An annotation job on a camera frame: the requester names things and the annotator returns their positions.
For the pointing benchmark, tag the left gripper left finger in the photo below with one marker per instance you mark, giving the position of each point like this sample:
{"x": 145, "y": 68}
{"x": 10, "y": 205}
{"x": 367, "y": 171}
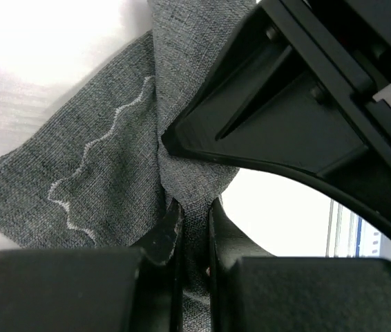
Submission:
{"x": 136, "y": 288}

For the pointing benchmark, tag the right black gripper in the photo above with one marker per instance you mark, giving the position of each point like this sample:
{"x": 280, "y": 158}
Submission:
{"x": 292, "y": 93}

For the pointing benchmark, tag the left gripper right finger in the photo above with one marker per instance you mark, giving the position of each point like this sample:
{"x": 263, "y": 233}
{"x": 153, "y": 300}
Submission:
{"x": 251, "y": 290}

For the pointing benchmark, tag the grey cloth napkin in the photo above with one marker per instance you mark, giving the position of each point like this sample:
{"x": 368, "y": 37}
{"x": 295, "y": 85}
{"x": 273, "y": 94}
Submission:
{"x": 97, "y": 174}

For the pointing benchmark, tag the aluminium front rail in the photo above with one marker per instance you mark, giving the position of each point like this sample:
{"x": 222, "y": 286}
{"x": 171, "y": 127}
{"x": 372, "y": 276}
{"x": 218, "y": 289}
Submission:
{"x": 341, "y": 231}

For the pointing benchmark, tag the white slotted cable duct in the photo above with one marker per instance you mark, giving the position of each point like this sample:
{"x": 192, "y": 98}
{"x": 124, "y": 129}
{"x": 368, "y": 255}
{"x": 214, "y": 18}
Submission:
{"x": 368, "y": 239}

